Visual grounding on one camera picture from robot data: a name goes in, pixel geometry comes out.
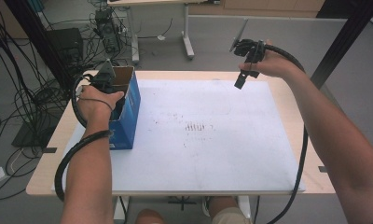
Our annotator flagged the person's right hand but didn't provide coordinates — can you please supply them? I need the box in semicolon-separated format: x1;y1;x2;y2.
239;38;304;80

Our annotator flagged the person's left hand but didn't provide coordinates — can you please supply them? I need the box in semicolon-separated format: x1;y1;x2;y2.
76;85;126;125

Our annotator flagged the black stand post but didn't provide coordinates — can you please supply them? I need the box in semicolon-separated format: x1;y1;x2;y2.
4;0;76;92
310;0;373;90

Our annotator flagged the tangle of black cables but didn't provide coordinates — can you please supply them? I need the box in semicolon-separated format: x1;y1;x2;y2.
0;0;130;202

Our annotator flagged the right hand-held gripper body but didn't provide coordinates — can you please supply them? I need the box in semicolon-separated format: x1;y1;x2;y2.
228;18;268;64

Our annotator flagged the black floor plate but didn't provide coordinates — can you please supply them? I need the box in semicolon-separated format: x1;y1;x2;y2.
11;115;62;148

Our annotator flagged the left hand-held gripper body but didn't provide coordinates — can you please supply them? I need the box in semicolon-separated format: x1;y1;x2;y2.
90;59;117;93

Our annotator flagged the black corrugated right gripper cable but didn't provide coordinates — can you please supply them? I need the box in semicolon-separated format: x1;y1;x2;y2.
263;43;310;224

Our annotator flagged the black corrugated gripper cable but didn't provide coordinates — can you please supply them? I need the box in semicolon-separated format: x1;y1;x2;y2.
54;74;115;203
263;43;310;224

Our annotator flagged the black table base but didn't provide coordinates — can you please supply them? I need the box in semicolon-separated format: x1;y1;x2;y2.
168;195;198;211

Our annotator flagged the white desk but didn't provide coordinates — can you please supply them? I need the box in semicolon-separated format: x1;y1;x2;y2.
106;0;221;64

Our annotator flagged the white table mat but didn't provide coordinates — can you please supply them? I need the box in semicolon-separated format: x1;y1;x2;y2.
50;78;306;193

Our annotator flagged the person's left knee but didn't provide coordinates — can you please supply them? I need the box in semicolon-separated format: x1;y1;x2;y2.
134;208;165;224

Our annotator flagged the blue cardboard box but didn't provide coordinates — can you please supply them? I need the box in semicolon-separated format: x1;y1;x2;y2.
108;65;142;150

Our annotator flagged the thin grey cable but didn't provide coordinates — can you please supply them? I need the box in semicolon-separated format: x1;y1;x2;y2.
76;85;115;112

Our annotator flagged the wooden cabinet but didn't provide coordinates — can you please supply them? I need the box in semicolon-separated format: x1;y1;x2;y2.
187;0;326;19

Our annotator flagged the black corrugated left gripper cable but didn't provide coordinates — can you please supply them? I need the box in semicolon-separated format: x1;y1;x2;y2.
54;74;115;203

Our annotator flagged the black box case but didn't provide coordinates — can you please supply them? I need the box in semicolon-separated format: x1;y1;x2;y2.
46;27;84;63

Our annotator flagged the person's right leg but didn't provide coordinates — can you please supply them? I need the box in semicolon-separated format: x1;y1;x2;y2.
208;196;252;224

